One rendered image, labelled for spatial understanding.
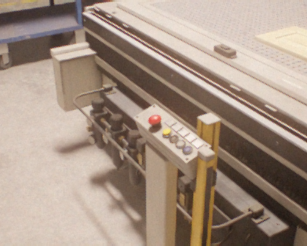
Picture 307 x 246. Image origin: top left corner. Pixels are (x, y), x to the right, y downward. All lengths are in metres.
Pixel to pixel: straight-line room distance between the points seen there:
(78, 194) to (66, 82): 0.63
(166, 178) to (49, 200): 1.26
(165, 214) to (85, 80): 1.39
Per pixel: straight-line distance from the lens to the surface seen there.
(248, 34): 2.20
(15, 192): 2.63
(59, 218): 2.42
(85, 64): 2.64
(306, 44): 2.09
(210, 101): 1.77
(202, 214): 1.29
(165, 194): 1.41
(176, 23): 2.31
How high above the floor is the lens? 1.59
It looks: 30 degrees down
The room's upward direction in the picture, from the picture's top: straight up
